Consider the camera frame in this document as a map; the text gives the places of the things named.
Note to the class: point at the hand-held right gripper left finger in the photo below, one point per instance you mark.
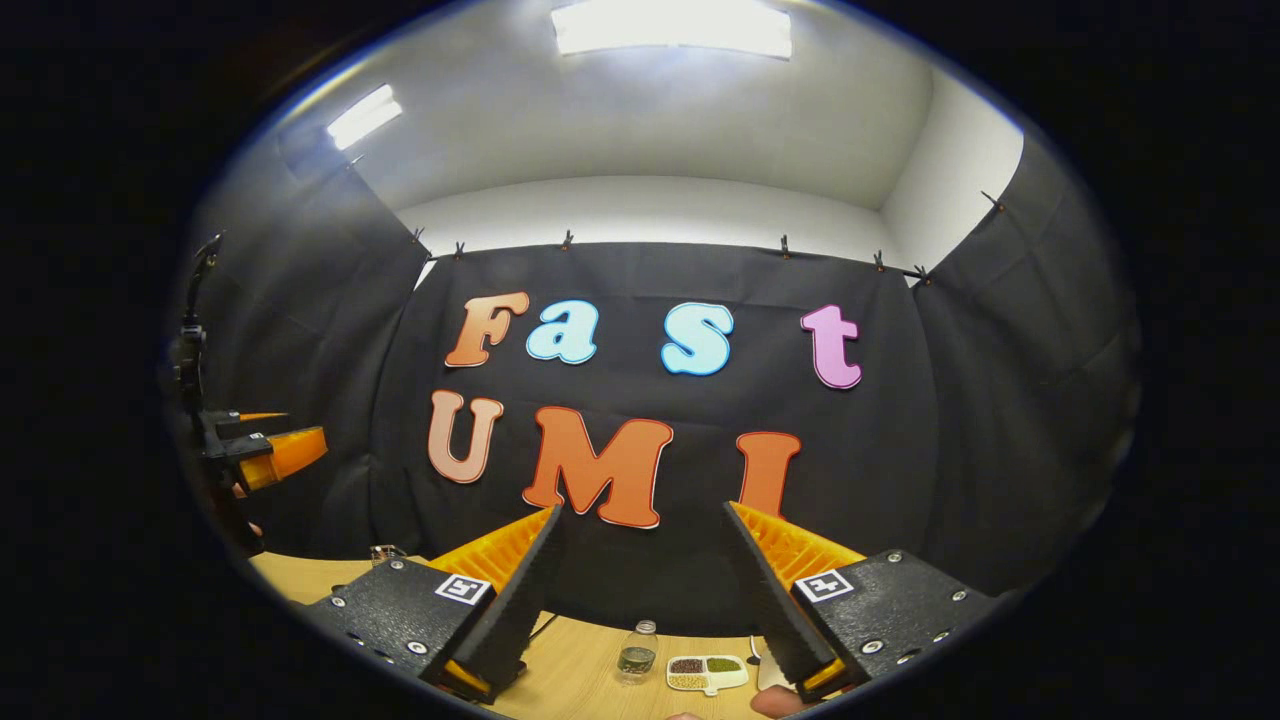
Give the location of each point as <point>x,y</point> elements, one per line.
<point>515,600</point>

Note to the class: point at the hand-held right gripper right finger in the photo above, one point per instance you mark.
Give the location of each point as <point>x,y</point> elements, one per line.
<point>765,600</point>

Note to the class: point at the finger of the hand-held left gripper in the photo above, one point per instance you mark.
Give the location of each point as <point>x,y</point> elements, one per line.
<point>295,450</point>
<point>225,422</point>

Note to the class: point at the white toaster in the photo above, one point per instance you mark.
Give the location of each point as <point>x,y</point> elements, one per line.
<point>765,670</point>

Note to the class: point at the black tripod stand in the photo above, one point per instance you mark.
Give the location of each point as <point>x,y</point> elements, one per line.
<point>190,340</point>

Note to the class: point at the white divided bean dish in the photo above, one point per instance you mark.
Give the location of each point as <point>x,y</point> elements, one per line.
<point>705,675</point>

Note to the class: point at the clear plastic water bottle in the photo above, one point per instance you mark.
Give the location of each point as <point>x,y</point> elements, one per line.
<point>637,655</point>

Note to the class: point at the small clear glass holder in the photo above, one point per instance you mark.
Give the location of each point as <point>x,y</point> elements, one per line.
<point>387,553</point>

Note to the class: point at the small ceiling light panel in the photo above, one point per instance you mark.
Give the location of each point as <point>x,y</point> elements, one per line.
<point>364,116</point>

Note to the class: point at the row of black clips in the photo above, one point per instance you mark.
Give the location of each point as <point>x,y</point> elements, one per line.
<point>785,245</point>

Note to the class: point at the large ceiling light panel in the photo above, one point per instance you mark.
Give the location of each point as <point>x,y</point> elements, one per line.
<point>670,28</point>

